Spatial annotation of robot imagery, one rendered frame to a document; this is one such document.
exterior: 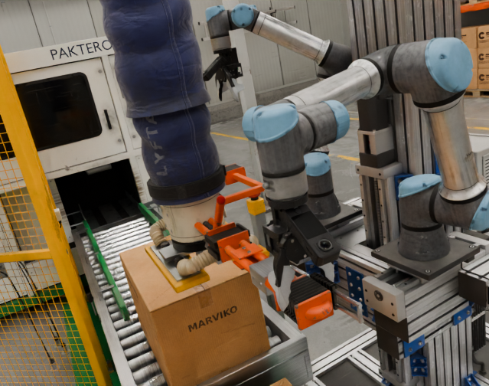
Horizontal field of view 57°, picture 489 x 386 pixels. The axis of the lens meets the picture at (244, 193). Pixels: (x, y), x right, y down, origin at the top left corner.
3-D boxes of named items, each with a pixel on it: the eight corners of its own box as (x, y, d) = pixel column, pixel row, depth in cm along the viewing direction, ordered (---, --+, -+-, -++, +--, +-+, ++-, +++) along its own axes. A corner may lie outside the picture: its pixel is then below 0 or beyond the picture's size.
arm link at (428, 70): (453, 204, 134) (406, 33, 107) (507, 213, 122) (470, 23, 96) (434, 232, 129) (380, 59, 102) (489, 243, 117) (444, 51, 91)
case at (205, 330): (141, 326, 216) (118, 252, 204) (216, 296, 230) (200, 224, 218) (177, 405, 163) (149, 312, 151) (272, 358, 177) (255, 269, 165)
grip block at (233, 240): (207, 253, 117) (202, 232, 115) (240, 240, 120) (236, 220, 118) (220, 264, 109) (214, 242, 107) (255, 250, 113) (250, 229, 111)
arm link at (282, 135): (309, 100, 74) (272, 112, 69) (318, 165, 77) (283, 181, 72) (276, 101, 80) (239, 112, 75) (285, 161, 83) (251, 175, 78)
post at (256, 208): (278, 363, 255) (246, 199, 224) (288, 358, 257) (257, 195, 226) (284, 370, 249) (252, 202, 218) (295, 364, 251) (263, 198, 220)
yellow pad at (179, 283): (145, 252, 149) (141, 238, 148) (174, 242, 153) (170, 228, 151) (177, 294, 120) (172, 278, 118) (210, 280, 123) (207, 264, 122)
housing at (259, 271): (250, 283, 98) (246, 266, 96) (277, 273, 100) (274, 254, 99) (265, 297, 92) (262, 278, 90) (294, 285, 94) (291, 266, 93)
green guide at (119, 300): (76, 233, 360) (72, 223, 357) (89, 229, 364) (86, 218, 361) (109, 328, 219) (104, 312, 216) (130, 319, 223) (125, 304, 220)
